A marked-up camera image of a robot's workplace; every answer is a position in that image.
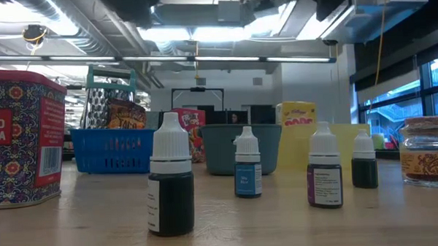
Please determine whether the brown taco seasoning packet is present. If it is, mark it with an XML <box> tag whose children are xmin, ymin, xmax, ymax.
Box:
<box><xmin>106</xmin><ymin>97</ymin><xmax>147</xmax><ymax>131</ymax></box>

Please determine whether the yellow Corn Pops box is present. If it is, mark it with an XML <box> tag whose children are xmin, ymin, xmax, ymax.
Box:
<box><xmin>275</xmin><ymin>100</ymin><xmax>318</xmax><ymax>128</ymax></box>

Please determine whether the red-lidded patterned paprika tin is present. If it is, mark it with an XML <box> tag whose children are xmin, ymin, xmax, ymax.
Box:
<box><xmin>0</xmin><ymin>66</ymin><xmax>72</xmax><ymax>211</ymax></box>

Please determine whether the blue-label dropper bottle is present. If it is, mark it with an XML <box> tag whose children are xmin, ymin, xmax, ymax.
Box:
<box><xmin>232</xmin><ymin>126</ymin><xmax>264</xmax><ymax>200</ymax></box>

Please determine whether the linear ceiling light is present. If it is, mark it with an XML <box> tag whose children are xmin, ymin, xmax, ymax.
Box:
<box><xmin>0</xmin><ymin>42</ymin><xmax>337</xmax><ymax>75</ymax></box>

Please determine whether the red Froot Loops box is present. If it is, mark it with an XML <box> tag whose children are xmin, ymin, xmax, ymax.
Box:
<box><xmin>170</xmin><ymin>107</ymin><xmax>208</xmax><ymax>164</ymax></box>

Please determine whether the blue plastic basket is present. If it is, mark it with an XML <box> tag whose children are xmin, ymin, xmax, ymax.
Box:
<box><xmin>68</xmin><ymin>126</ymin><xmax>156</xmax><ymax>177</ymax></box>

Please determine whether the pale green container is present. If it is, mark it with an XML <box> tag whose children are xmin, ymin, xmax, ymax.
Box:
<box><xmin>372</xmin><ymin>133</ymin><xmax>385</xmax><ymax>150</ymax></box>

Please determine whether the yellow translucent plastic bin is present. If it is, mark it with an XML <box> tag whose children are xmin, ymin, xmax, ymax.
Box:
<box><xmin>275</xmin><ymin>121</ymin><xmax>372</xmax><ymax>173</ymax></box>

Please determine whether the grey plastic bin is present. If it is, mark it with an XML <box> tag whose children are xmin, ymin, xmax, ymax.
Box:
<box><xmin>199</xmin><ymin>121</ymin><xmax>284</xmax><ymax>177</ymax></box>

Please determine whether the dark green dropper bottle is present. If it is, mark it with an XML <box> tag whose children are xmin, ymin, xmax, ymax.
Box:
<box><xmin>349</xmin><ymin>128</ymin><xmax>379</xmax><ymax>191</ymax></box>

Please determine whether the glass jar cork lid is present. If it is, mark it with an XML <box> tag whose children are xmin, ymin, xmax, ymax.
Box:
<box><xmin>398</xmin><ymin>115</ymin><xmax>438</xmax><ymax>190</ymax></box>

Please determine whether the purple-label dropper bottle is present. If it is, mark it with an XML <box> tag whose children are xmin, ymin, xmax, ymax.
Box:
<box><xmin>304</xmin><ymin>120</ymin><xmax>344</xmax><ymax>210</ymax></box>

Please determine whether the black dropper bottle white label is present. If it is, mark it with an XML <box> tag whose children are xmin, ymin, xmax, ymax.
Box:
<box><xmin>143</xmin><ymin>111</ymin><xmax>196</xmax><ymax>238</ymax></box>

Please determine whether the orange hanging cord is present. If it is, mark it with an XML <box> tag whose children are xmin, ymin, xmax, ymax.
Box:
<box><xmin>371</xmin><ymin>3</ymin><xmax>390</xmax><ymax>88</ymax></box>

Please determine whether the steel box grater teal handle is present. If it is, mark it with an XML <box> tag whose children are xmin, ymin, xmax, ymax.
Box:
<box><xmin>78</xmin><ymin>63</ymin><xmax>138</xmax><ymax>131</ymax></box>

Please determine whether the black metal rig frame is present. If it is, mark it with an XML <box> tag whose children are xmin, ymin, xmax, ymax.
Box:
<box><xmin>170</xmin><ymin>85</ymin><xmax>226</xmax><ymax>113</ymax></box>

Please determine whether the ceiling device yellow cable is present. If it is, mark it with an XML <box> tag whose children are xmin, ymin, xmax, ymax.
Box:
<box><xmin>21</xmin><ymin>23</ymin><xmax>49</xmax><ymax>47</ymax></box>

